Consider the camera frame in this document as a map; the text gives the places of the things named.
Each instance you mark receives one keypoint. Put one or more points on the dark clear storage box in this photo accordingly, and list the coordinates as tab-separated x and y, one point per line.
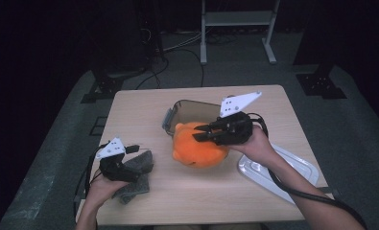
193	111

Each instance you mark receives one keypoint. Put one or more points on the black tape square outline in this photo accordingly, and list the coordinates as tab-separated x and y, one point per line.
98	126

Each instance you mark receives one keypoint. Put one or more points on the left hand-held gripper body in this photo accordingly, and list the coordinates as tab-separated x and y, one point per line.
115	169

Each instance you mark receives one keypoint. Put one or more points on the orange plush toy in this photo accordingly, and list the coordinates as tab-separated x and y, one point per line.
193	150

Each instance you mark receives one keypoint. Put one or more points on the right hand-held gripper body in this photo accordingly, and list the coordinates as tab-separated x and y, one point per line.
233	131

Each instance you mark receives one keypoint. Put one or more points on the white metal stand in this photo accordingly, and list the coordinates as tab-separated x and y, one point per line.
238	18

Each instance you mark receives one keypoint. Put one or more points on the black stand base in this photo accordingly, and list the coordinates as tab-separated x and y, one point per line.
318	84
105	86

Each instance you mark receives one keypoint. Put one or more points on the black tape strip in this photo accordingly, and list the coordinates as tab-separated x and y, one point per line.
331	190
79	198

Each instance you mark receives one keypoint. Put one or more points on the person's left hand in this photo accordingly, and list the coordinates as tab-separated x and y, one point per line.
100	191

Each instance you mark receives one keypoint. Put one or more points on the grey knitted cloth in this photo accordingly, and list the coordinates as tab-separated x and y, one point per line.
144	163

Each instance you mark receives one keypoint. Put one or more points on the person's right hand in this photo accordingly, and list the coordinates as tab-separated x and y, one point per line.
257	147

